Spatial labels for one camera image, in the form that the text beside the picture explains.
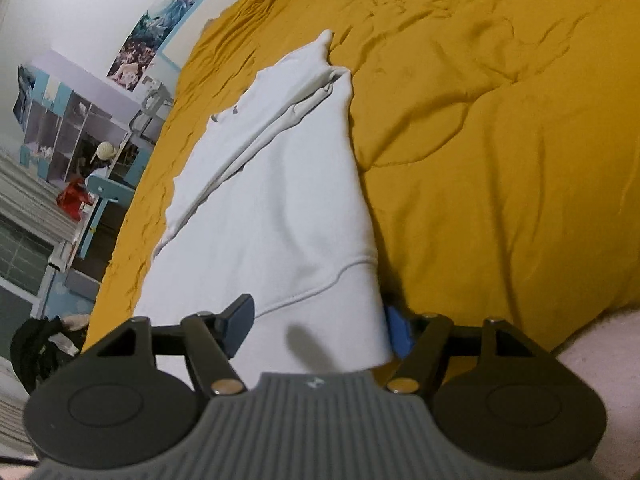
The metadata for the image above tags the white printed t-shirt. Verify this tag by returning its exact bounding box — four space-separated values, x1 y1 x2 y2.
134 30 392 385

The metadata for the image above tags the black clothes pile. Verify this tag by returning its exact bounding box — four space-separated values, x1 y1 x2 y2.
10 314 90 393

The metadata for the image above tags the blue wooden chair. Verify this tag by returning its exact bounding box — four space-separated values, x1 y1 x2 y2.
75 172 134 259

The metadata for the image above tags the red bag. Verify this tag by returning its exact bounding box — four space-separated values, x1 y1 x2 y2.
55 178 93 222

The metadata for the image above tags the cream round hat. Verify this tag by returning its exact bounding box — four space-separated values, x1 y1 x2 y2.
91 141 118 162

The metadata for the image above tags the mustard yellow bed comforter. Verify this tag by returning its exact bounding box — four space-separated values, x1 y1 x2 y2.
86 0 639 349

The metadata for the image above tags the purple blue shelf unit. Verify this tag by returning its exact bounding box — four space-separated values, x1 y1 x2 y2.
13 50 140 188

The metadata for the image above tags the anime poster strip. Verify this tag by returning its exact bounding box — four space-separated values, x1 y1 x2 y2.
107 0 198 91

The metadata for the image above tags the white blue bed headboard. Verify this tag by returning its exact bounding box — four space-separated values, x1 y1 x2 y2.
148 0 238 96

